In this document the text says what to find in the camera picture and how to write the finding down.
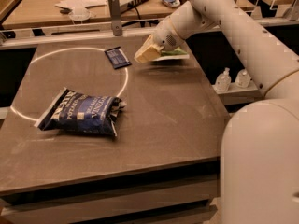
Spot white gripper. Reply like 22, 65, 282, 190
135, 17, 184, 63

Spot blue rxbar blueberry bar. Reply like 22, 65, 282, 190
105, 47, 132, 69

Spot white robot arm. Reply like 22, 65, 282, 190
135, 0, 299, 224

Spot green chip bag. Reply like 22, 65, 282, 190
157, 48, 190, 61

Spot blue potato chip bag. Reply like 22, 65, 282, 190
35, 88, 126, 136

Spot grey power strip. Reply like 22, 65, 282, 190
120, 0, 149, 13

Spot blue white pouch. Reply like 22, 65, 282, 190
161, 0, 180, 7

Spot left clear sanitizer bottle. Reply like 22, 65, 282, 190
215, 67, 231, 92

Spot clear sanitizer bottle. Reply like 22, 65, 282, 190
215, 67, 231, 92
235, 69, 251, 88

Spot white paper sheets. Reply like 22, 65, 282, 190
56, 0, 107, 9

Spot right clear sanitizer bottle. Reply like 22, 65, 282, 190
235, 69, 251, 88

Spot lower wooden drawer front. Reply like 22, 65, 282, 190
87, 205, 217, 224

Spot wooden drawer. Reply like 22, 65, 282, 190
2, 175, 219, 224
87, 205, 217, 224

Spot upper wooden drawer front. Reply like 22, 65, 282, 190
2, 175, 219, 224

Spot black power cable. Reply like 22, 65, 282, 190
121, 4, 162, 29

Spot left grey metal post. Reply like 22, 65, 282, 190
108, 0, 122, 36

